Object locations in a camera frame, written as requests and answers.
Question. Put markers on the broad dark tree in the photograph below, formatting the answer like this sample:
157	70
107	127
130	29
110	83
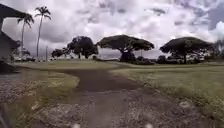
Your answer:
82	46

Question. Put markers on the low dark hedge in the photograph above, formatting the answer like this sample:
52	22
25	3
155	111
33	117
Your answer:
146	61

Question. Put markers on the patchy grass verge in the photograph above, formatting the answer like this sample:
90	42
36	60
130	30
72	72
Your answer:
50	83

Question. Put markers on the grass lawn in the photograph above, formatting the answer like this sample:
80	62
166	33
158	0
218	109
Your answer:
186	83
73	64

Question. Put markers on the robot's own part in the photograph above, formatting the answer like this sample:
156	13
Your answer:
76	126
149	126

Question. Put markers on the small dark tree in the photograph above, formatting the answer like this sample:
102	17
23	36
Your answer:
57	52

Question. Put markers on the dark building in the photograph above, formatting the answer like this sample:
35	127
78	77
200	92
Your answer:
6	46

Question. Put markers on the grey asphalt path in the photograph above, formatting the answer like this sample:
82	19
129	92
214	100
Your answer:
100	83

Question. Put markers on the thin pole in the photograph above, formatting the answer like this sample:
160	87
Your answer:
46	53

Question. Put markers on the short palm tree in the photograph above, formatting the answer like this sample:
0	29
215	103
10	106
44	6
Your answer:
22	36

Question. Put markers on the tall palm tree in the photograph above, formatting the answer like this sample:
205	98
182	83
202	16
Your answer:
39	33

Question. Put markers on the wide umbrella-shaped tree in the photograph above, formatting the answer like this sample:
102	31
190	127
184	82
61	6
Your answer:
185	45
125	43

